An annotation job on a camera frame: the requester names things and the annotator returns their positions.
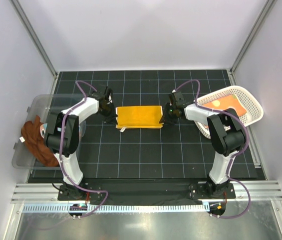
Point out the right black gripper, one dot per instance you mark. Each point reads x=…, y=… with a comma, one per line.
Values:
x=165, y=119

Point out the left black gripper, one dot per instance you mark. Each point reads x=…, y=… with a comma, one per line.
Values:
x=112, y=118

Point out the yellow blue patterned towel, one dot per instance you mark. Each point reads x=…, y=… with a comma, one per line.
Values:
x=139, y=117

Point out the orange polka dot towel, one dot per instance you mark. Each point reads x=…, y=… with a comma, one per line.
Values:
x=226, y=102

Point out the light blue orange towel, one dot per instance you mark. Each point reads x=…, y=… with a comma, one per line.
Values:
x=42, y=130

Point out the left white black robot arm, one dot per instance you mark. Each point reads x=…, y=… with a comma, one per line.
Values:
x=62, y=136

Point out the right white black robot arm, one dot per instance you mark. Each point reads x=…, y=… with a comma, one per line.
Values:
x=228, y=135

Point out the black grid mat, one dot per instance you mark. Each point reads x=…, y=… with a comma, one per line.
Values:
x=174, y=151

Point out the clear plastic bin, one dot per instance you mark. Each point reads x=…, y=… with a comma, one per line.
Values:
x=31, y=105

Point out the dark brown towel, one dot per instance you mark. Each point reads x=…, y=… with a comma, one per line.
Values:
x=34, y=142

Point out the white perforated plastic basket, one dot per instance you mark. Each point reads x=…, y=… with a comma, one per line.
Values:
x=254, y=109

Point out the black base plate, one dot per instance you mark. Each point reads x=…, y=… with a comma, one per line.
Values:
x=145, y=191

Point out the slotted cable duct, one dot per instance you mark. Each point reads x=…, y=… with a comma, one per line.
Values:
x=80, y=208

